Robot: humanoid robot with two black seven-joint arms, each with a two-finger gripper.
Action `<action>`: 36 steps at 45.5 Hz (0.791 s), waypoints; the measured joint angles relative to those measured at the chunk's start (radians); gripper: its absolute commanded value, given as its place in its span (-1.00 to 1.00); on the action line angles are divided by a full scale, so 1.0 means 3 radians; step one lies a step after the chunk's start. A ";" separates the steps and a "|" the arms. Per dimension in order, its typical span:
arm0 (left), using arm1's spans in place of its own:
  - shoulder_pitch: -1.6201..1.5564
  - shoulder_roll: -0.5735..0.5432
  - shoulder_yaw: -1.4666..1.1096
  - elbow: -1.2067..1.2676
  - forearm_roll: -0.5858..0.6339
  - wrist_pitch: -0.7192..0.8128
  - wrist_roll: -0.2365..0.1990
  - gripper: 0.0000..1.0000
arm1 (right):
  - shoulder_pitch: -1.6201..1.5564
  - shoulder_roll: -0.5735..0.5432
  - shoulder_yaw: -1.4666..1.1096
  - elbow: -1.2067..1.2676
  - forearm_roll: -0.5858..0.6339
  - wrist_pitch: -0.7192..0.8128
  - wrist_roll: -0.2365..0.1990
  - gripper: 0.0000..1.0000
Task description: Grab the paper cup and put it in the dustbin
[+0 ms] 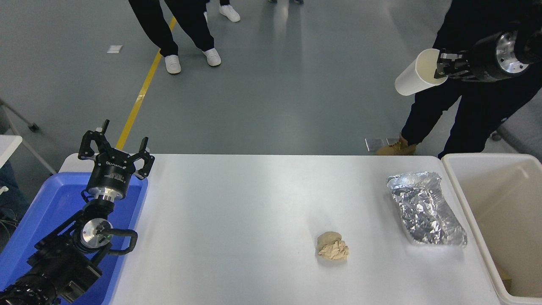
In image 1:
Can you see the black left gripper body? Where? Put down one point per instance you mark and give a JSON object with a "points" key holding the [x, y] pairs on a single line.
{"points": [[111, 173]]}

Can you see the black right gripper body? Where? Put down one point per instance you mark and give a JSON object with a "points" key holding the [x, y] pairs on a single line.
{"points": [[485, 61]]}

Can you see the white paper cup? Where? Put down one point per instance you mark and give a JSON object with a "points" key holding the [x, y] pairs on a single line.
{"points": [[417, 74]]}

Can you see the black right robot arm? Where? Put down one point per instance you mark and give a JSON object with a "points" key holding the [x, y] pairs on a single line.
{"points": [[514, 53]]}

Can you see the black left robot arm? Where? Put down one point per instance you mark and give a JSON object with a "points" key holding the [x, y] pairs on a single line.
{"points": [[59, 262]]}

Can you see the person in tan boots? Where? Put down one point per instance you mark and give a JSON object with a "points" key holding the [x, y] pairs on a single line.
{"points": [[465, 110]]}

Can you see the blue plastic tray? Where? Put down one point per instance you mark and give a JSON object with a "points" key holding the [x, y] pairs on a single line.
{"points": [[46, 203]]}

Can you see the white side table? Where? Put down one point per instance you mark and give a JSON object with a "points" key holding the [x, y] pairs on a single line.
{"points": [[7, 148]]}

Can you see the grey metal floor plate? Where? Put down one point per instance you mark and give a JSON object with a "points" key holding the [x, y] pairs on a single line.
{"points": [[391, 140], [374, 144]]}

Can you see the seated person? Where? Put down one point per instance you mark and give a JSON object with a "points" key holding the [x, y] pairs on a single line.
{"points": [[6, 199]]}

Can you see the large pale plastic bin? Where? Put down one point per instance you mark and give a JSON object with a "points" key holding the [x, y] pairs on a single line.
{"points": [[499, 203]]}

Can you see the crumpled silver foil tray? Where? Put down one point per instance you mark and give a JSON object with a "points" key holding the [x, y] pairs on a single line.
{"points": [[425, 207]]}

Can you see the person in white shoes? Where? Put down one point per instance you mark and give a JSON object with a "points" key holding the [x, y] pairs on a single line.
{"points": [[184, 21], [230, 12]]}

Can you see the crumpled tan paper ball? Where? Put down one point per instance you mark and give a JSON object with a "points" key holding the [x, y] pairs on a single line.
{"points": [[333, 246]]}

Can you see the grey metal wheeled frame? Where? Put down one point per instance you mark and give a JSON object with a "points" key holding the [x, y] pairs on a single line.
{"points": [[29, 148]]}

